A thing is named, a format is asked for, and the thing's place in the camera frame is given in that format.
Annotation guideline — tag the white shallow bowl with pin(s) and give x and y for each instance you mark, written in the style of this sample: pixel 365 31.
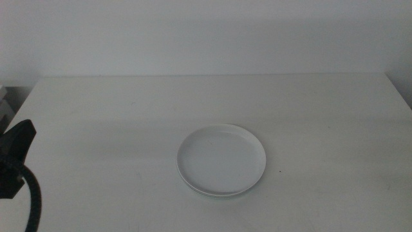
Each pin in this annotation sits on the white shallow bowl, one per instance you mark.
pixel 220 159

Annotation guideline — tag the green shallow bowl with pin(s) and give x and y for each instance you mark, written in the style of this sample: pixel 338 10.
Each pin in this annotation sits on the green shallow bowl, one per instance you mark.
pixel 210 195

